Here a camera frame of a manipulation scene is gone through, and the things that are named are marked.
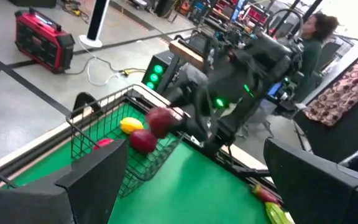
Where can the yellow plug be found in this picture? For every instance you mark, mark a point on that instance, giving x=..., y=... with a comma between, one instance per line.
x=130, y=72

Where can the black aluminium table frame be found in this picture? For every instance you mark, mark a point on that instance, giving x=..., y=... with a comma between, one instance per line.
x=42, y=146

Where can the brown floral patterned cloth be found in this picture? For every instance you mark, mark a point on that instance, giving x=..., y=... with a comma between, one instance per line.
x=343, y=90

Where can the red black power box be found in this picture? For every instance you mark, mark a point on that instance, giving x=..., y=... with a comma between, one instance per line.
x=43, y=40

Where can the bright yellow lemon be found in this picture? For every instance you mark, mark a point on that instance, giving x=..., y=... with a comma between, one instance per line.
x=131, y=125

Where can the black computer green lights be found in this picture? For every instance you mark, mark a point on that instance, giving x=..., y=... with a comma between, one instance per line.
x=162, y=59

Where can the wooden top workbench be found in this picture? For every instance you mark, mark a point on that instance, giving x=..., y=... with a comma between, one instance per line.
x=186, y=53

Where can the dark red round fruit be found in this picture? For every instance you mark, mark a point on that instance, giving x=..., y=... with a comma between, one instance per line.
x=142, y=141

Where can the red bell pepper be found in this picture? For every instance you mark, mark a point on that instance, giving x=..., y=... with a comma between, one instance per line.
x=161, y=122

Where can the green table mat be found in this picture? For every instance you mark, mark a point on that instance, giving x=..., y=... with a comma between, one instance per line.
x=197, y=193

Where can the black pole on white base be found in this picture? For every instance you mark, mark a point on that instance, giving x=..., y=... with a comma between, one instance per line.
x=96, y=21

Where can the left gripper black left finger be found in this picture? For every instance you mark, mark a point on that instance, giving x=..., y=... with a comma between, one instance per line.
x=42, y=205

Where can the black counter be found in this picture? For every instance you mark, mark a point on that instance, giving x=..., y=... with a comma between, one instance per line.
x=337, y=146

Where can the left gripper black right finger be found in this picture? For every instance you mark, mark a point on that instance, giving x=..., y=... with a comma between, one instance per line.
x=328, y=196

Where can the person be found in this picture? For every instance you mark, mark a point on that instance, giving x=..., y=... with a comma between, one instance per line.
x=311, y=59

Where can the green cucumber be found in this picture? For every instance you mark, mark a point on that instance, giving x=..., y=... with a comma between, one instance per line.
x=275, y=214

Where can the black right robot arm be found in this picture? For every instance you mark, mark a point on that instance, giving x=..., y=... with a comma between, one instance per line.
x=259, y=65

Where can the red chili pepper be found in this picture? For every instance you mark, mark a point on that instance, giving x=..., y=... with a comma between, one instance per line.
x=264, y=195

